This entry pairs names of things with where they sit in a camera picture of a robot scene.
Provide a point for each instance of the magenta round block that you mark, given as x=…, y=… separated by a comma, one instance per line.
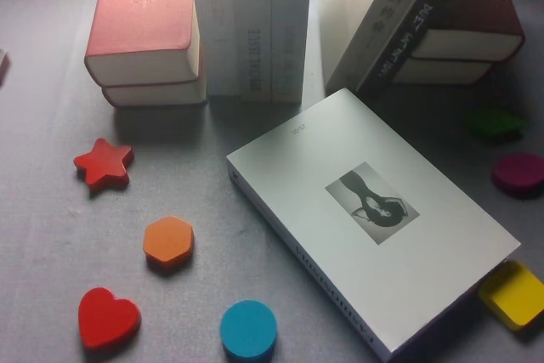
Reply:
x=518, y=174

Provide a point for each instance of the red star block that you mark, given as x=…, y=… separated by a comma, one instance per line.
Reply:
x=104, y=163

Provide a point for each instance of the green block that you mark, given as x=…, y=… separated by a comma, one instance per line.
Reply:
x=493, y=123

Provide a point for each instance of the white book with red lettering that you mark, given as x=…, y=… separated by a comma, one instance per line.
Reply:
x=217, y=40

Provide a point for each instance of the blue round block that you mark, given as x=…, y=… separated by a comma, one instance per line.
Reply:
x=248, y=331

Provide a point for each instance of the grey table cloth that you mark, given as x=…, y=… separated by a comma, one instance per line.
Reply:
x=64, y=231

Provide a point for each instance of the red heart block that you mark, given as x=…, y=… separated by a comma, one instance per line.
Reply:
x=108, y=320

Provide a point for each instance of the white Special Issue book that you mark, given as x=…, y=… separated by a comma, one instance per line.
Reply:
x=255, y=61

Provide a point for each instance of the white Fashionindia book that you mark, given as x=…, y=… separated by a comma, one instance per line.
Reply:
x=297, y=176

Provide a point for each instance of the white book marked 27-02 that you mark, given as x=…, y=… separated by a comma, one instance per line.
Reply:
x=291, y=40

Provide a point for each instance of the red hardcover book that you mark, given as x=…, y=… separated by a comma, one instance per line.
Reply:
x=484, y=6

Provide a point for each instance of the orange hexagon block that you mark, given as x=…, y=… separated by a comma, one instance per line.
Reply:
x=169, y=239

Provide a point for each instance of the white book with Chinese title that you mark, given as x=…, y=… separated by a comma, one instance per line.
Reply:
x=378, y=35

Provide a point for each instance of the yellow rounded square block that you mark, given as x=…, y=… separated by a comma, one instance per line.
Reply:
x=516, y=299

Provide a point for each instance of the red book with gold emblem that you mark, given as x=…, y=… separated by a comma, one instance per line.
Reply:
x=144, y=10

